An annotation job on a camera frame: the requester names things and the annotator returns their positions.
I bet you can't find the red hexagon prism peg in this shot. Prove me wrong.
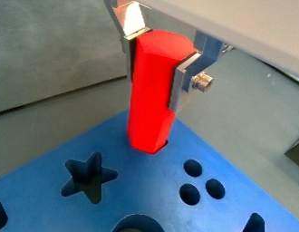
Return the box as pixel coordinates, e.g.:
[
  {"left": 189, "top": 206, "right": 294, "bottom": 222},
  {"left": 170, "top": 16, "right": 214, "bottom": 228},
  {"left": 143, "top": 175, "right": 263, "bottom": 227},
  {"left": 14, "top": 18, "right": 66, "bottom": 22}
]
[{"left": 126, "top": 30, "right": 195, "bottom": 154}]

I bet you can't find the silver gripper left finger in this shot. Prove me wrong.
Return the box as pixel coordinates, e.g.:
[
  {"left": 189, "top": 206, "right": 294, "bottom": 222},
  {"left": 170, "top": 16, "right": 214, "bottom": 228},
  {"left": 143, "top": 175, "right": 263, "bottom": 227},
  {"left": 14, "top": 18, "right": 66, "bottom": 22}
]
[{"left": 103, "top": 0, "right": 150, "bottom": 82}]

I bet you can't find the blue shape sorter block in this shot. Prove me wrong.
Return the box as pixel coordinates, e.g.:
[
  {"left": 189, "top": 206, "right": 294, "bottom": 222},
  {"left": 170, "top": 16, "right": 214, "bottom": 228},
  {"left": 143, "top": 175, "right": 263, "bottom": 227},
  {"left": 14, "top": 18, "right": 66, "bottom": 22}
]
[{"left": 0, "top": 114, "right": 299, "bottom": 232}]

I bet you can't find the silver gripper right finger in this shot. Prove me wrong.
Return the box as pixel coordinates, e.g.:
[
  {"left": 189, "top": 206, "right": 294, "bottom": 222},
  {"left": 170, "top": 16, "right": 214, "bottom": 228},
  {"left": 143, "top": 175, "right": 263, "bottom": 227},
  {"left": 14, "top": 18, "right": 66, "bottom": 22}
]
[{"left": 167, "top": 31, "right": 223, "bottom": 112}]

